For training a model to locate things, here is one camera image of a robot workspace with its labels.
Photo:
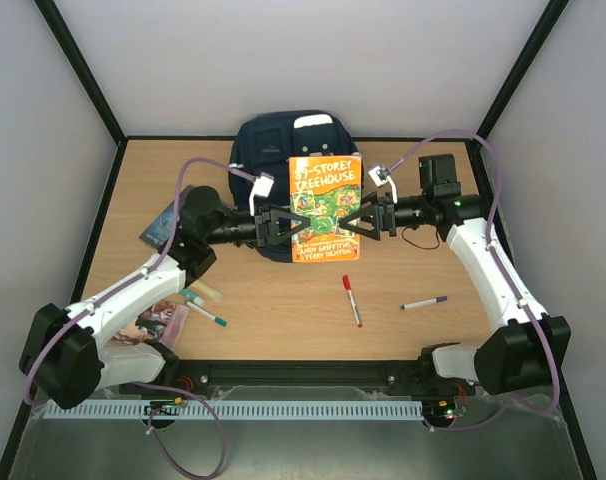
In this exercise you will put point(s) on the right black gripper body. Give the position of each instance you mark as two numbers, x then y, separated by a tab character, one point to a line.
386	215

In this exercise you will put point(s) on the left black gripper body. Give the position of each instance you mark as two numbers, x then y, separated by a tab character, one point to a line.
261	233

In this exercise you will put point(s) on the orange Treehouse paperback book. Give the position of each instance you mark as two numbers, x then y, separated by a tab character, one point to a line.
325	189

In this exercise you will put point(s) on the navy blue school backpack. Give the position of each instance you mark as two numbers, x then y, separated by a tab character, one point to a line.
265	143

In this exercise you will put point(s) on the dark blue paperback book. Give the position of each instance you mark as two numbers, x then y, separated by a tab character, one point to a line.
157	233

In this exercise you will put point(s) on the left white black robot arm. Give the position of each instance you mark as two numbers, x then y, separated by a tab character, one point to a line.
68	355

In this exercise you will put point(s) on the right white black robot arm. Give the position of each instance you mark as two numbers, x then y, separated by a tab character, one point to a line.
527	345

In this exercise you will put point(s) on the red capped marker pen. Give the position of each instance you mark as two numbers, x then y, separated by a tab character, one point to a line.
352	300

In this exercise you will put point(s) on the yellow highlighter pen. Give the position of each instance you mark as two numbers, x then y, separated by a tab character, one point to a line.
204	290

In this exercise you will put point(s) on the purple capped marker pen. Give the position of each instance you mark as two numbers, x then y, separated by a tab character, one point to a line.
423	303

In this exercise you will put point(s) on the green white glue stick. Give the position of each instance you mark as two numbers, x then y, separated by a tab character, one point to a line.
191	297

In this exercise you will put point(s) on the green capped marker pen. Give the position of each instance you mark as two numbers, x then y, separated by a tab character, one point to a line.
199	309

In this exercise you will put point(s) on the pink illustrated paperback book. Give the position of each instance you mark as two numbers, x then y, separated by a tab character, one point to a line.
160	324

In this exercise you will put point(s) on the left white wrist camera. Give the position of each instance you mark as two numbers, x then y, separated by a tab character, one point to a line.
261	188

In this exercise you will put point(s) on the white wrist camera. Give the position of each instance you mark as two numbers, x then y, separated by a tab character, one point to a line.
381	175
261	188

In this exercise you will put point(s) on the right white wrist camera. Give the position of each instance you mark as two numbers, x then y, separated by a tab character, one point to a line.
381	175

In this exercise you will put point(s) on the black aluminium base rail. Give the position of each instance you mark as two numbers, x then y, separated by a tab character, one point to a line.
303	372

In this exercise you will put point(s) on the black enclosure frame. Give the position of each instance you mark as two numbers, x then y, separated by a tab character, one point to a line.
57	25

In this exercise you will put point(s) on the light blue slotted cable duct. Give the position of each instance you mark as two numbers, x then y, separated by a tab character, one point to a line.
232	410

